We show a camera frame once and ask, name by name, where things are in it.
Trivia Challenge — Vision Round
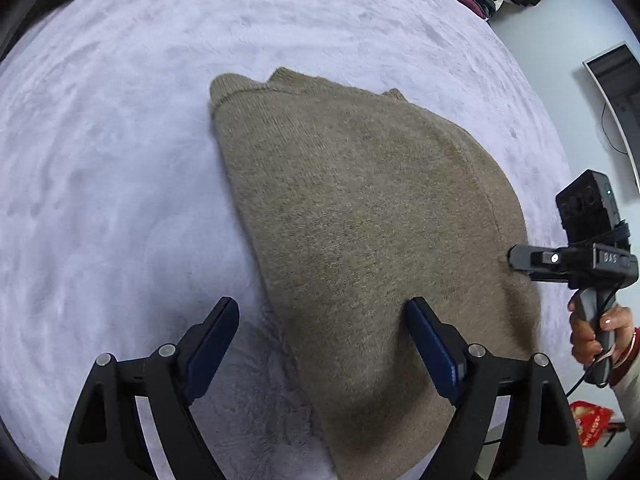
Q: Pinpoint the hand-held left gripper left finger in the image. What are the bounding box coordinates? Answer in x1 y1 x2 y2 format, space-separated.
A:
59 296 241 480

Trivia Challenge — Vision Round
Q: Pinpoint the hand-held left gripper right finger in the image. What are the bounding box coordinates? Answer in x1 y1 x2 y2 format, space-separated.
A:
404 296 587 480

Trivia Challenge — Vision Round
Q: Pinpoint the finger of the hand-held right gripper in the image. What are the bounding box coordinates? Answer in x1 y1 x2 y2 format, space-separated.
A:
507 244 569 281

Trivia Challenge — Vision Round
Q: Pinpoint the brown knit sweater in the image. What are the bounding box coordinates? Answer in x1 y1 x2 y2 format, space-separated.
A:
208 66 543 480

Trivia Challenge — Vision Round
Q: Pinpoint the person's right forearm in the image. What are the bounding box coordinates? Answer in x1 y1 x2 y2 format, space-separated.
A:
610 352 640 438

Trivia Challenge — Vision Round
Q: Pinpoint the person's right hand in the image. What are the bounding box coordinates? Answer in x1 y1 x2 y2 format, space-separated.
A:
568 300 639 368

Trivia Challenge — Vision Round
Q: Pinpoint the curved white monitor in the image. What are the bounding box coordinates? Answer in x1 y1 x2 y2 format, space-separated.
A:
582 42 640 196

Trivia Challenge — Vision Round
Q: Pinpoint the pink bangle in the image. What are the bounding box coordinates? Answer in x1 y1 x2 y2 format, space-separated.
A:
613 327 640 368

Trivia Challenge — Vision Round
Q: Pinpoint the red packet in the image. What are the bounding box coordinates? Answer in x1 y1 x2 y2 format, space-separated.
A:
570 400 615 449

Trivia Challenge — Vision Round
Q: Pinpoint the lavender fuzzy blanket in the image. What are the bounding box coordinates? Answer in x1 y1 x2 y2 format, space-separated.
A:
0 0 573 480

